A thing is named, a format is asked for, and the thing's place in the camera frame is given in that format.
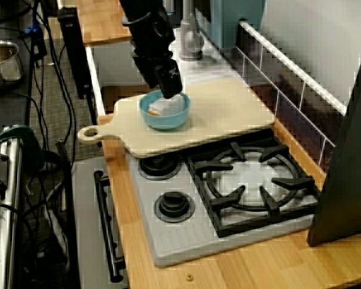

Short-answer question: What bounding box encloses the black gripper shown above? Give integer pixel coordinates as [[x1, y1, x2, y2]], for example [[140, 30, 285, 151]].
[[131, 42, 184, 99]]

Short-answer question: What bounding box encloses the white block with orange layer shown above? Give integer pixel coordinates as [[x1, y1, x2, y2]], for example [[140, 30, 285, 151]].
[[147, 95, 184, 117]]

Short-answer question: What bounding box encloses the light blue plastic bowl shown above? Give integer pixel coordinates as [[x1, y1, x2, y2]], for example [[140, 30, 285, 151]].
[[138, 91, 192, 131]]

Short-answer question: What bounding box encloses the white toy sink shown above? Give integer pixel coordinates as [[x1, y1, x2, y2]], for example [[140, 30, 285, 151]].
[[84, 26, 244, 117]]

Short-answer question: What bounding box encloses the grey toy faucet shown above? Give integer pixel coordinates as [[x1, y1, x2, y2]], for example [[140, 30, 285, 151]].
[[174, 0, 205, 61]]

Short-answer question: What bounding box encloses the teal appliance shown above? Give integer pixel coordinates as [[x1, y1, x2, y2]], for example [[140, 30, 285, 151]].
[[209, 0, 267, 51]]

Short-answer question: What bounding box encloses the black upright bar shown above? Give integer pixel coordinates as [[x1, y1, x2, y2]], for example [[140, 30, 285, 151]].
[[57, 7, 94, 100]]

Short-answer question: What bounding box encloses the black stove knob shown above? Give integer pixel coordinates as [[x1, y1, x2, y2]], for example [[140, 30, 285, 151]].
[[138, 155, 181, 181], [154, 191, 196, 223]]

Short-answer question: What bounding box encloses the dark tiled backsplash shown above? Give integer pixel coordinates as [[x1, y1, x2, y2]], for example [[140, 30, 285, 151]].
[[234, 19, 350, 175]]

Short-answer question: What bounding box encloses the green clamp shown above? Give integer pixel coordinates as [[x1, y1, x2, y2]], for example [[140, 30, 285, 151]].
[[0, 123, 46, 172]]

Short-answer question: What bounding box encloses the metal pot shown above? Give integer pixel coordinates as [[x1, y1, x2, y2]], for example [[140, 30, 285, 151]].
[[0, 39, 24, 93]]

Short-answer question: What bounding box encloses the grey toy stove top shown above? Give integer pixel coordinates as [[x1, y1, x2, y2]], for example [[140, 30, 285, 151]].
[[126, 132, 322, 269]]

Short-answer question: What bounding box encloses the black burner grate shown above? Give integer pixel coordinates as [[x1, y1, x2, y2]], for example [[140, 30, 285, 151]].
[[185, 137, 322, 238]]

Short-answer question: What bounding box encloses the white toy oven door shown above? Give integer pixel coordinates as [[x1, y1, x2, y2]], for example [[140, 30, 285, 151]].
[[73, 156, 129, 289]]

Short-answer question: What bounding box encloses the black angled side panel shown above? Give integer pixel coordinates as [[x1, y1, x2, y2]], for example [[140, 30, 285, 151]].
[[306, 23, 361, 247]]

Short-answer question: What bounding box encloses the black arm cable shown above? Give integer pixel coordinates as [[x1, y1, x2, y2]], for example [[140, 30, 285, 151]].
[[122, 11, 153, 25]]

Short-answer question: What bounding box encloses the wooden cutting board with handle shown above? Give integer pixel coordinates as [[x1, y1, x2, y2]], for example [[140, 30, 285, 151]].
[[77, 78, 277, 160]]

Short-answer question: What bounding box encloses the blue cable connector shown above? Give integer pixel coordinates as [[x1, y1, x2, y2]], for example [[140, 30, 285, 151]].
[[23, 19, 42, 36]]

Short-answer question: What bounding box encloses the black oven door handle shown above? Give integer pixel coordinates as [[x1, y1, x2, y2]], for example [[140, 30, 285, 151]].
[[93, 170, 124, 283]]

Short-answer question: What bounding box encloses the aluminium frame rail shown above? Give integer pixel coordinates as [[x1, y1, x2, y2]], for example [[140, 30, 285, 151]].
[[0, 141, 23, 289]]

